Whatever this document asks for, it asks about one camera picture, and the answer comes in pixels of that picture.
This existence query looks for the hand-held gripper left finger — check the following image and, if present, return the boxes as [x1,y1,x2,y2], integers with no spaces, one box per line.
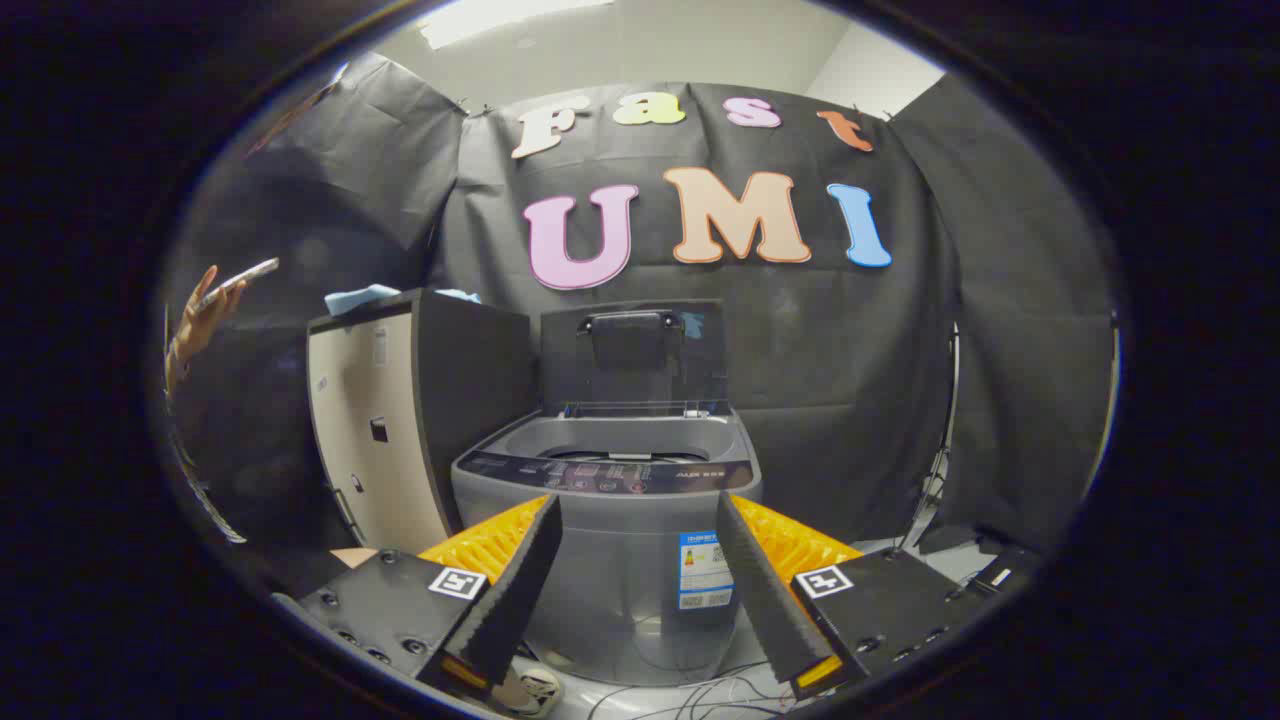
[298,493,564,701]

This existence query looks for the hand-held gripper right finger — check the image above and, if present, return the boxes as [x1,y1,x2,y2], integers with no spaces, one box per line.
[714,490,991,701]

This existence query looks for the grey washing machine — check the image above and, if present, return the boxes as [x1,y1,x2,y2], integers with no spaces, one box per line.
[450,403,766,689]

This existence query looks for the light blue shirt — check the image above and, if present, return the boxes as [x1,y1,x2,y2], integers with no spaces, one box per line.
[325,284,481,319]

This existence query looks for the beige and black cabinet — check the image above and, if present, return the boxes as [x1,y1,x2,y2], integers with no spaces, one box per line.
[305,288,533,556]

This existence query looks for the black box device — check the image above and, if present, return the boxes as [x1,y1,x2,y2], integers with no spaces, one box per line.
[965,545,1046,601]

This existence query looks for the black backdrop cloth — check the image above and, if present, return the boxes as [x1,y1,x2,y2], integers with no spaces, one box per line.
[165,50,1116,561]

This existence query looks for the thin black light stand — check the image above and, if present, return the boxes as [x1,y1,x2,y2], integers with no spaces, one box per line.
[895,320,961,551]

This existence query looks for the smartphone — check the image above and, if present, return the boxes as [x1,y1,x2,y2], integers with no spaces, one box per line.
[195,257,281,306]

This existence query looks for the tangle of floor cables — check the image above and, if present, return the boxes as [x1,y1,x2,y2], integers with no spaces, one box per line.
[585,660,801,720]

